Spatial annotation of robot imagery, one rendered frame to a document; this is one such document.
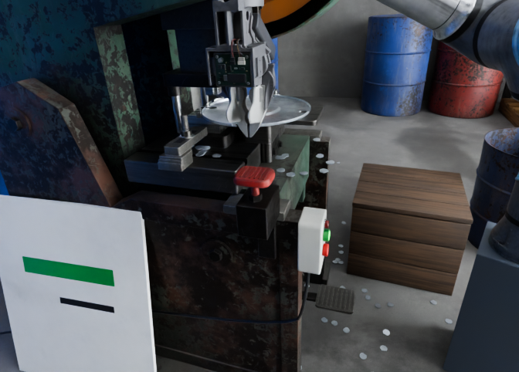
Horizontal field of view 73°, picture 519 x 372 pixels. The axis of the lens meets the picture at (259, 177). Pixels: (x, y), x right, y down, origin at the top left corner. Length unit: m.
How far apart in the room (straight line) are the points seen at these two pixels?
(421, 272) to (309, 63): 3.18
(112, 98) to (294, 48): 3.51
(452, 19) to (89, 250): 0.98
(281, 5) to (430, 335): 1.20
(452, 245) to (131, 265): 1.08
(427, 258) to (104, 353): 1.14
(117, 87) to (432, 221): 1.10
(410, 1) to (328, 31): 3.52
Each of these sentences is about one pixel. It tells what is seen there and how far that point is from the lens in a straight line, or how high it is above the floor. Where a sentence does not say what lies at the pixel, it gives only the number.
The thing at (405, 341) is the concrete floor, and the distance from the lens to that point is 1.38.
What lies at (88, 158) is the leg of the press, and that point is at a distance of 0.95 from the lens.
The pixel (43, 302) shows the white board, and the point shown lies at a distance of 1.27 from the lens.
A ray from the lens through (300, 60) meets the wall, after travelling 4.30.
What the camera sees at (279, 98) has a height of 0.78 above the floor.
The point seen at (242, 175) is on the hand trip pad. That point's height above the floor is 0.76.
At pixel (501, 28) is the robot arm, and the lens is 0.69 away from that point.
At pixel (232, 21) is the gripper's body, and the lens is 0.52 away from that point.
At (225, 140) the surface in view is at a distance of 0.91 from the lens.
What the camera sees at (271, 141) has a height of 0.71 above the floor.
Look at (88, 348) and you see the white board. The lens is 1.25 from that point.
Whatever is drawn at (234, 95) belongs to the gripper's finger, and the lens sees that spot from 0.57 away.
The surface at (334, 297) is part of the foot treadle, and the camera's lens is 1.23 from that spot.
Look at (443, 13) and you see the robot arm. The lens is 0.73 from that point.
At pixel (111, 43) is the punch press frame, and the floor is 0.97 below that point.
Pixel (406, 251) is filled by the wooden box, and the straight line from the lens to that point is 1.46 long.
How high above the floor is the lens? 1.04
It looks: 27 degrees down
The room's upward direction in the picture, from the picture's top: 3 degrees counter-clockwise
